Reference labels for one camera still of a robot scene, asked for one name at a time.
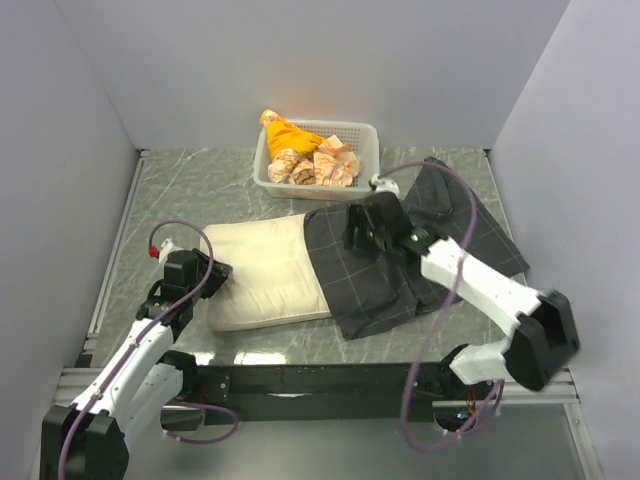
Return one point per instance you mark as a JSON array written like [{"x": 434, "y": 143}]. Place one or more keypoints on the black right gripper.
[{"x": 356, "y": 219}]

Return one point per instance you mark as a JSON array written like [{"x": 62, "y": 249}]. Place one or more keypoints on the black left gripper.
[{"x": 219, "y": 274}]

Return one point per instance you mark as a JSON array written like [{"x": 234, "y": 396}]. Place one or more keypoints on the cream bear print pillow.
[{"x": 272, "y": 282}]

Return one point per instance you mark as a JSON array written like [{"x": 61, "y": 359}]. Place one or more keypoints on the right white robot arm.
[{"x": 540, "y": 335}]

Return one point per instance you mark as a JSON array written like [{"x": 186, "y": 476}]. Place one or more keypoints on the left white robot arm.
[{"x": 91, "y": 437}]

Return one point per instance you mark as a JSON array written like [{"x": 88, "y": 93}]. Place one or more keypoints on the orange patterned pillowcase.
[{"x": 301, "y": 157}]

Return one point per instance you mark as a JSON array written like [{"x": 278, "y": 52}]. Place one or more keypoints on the white plastic basket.
[{"x": 363, "y": 139}]

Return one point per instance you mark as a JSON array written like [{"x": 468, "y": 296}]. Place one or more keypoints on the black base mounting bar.
[{"x": 327, "y": 392}]

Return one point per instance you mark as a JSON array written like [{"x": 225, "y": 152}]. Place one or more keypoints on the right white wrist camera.
[{"x": 381, "y": 184}]

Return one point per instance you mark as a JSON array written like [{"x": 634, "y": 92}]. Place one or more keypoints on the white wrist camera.
[
  {"x": 162, "y": 252},
  {"x": 381, "y": 184}
]

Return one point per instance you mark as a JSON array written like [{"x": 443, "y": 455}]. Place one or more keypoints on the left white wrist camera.
[{"x": 162, "y": 252}]

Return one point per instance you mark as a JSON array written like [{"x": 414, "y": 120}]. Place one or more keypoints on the aluminium frame rail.
[{"x": 215, "y": 185}]

